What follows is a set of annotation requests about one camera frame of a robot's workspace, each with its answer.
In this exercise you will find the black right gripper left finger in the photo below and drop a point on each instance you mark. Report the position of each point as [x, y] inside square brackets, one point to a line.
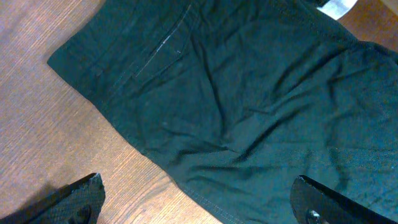
[76, 203]

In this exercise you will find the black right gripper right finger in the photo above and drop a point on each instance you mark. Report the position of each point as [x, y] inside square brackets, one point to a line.
[315, 203]

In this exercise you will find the dark blue shorts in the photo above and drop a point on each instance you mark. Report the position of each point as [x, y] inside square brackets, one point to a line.
[235, 98]

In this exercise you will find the red and white cloth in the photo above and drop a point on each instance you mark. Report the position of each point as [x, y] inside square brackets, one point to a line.
[336, 9]

